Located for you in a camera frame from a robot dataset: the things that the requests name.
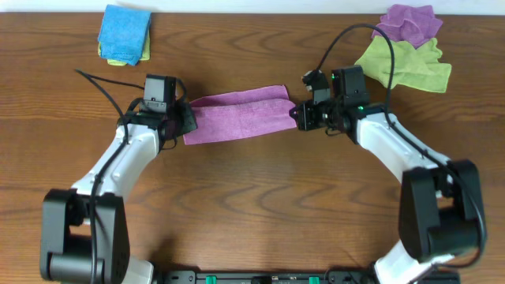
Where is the purple microfiber cloth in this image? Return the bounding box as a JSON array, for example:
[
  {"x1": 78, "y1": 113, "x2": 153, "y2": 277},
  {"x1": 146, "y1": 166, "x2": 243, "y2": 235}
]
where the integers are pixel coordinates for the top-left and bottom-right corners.
[{"x1": 184, "y1": 85, "x2": 297, "y2": 145}]

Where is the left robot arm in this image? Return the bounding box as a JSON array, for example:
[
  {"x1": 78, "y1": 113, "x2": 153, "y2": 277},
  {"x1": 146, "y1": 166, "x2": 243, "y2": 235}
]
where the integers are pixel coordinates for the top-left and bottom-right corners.
[{"x1": 39, "y1": 74, "x2": 197, "y2": 284}]

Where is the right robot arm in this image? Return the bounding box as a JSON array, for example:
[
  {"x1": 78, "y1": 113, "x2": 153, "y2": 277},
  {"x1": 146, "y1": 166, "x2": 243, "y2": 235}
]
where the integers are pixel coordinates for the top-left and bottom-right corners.
[{"x1": 290, "y1": 65, "x2": 487, "y2": 283}]

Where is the green folded cloth under blue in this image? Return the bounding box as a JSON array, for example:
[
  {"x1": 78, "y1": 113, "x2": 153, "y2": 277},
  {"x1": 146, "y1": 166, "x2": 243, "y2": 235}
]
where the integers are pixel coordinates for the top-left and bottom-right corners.
[{"x1": 98, "y1": 32, "x2": 151, "y2": 66}]

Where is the crumpled green cloth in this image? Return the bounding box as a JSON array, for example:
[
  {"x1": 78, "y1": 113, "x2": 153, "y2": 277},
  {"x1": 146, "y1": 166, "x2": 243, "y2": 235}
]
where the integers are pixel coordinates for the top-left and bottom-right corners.
[{"x1": 356, "y1": 36, "x2": 452, "y2": 93}]

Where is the crumpled purple cloth at back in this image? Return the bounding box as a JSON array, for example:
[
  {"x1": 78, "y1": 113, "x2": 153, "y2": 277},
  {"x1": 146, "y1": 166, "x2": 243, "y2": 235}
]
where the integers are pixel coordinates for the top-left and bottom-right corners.
[{"x1": 376, "y1": 4, "x2": 443, "y2": 49}]

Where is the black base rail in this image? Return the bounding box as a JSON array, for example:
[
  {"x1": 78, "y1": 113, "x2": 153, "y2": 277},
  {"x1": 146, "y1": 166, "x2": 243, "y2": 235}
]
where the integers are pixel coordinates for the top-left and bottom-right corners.
[{"x1": 152, "y1": 268, "x2": 461, "y2": 284}]

